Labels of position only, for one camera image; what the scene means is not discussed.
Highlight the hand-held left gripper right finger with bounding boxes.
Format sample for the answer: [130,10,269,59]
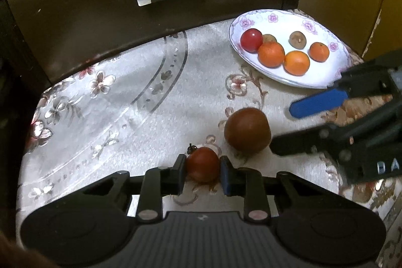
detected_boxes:
[219,156,334,222]

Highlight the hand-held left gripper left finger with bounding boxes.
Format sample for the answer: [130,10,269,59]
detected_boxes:
[75,154,188,222]

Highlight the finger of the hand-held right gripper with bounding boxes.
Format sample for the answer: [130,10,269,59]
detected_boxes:
[270,95,402,158]
[289,50,402,118]

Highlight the white floral-rimmed plate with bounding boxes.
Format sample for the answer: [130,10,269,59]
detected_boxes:
[228,9,352,89]

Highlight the small red cherry tomato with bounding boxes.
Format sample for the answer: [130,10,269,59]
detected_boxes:
[240,29,264,52]
[187,145,221,183]

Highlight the small orange mandarin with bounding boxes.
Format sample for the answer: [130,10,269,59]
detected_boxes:
[258,41,286,68]
[284,51,311,76]
[309,42,330,63]

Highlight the large dark red tomato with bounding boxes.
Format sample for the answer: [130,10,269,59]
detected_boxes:
[224,108,271,154]

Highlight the dark wooden drawer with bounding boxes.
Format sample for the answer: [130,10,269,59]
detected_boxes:
[6,0,294,85]

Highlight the dark wooden nightstand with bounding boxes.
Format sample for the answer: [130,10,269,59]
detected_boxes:
[0,0,309,143]

